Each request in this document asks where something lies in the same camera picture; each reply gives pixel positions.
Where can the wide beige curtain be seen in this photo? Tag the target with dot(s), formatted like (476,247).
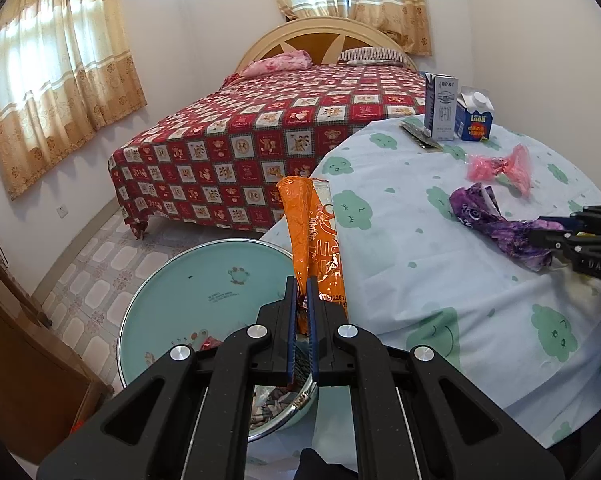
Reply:
(55,75)

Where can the narrow beige curtain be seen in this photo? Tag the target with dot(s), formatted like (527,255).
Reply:
(380,10)

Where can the flat black packet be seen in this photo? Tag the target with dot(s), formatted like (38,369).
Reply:
(420,135)

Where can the blue juice carton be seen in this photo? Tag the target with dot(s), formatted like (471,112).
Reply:
(475,117)

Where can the striped pillow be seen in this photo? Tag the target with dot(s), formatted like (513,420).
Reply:
(375,55)

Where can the wall socket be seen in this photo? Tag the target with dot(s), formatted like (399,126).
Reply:
(62,211)

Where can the purple wrapper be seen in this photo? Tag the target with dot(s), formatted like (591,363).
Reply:
(485,220)

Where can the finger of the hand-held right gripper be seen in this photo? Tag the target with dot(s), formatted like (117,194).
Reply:
(597,212)
(550,239)

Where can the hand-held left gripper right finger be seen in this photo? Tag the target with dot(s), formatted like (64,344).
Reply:
(314,340)

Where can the orange snack wrapper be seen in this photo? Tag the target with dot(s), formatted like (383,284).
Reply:
(320,240)

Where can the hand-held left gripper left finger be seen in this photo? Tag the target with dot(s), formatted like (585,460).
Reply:
(293,340)

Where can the cream wooden headboard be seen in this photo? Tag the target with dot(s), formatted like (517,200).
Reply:
(320,35)

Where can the teal round trash bin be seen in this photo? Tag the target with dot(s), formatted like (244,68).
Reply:
(205,290)

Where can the pink pillow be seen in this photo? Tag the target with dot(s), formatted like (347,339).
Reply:
(278,64)

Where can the pink wrapper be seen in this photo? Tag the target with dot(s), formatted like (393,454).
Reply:
(517,165)

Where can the wooden cabinet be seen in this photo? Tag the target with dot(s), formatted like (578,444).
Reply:
(25,360)

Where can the red patterned bed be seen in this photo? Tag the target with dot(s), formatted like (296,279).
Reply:
(260,130)

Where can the white milk carton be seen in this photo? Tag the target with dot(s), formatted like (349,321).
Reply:
(440,107)

